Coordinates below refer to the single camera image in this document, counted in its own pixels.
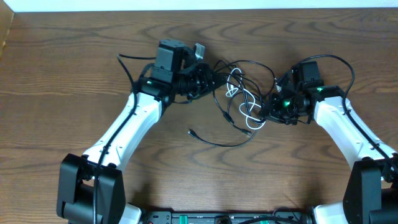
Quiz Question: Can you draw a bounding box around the white cable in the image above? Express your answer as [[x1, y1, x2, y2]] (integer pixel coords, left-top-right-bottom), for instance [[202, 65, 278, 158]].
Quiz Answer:
[[225, 67, 267, 131]]

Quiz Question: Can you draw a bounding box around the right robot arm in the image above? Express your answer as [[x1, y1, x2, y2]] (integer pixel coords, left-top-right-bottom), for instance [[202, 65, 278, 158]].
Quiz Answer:
[[259, 61, 397, 223]]

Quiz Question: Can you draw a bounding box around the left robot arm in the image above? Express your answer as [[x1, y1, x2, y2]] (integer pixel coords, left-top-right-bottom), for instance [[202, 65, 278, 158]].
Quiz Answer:
[[56, 39, 226, 223]]

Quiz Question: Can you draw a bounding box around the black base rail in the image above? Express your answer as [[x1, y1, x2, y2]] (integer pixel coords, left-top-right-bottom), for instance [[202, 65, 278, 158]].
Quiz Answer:
[[139, 209, 314, 224]]

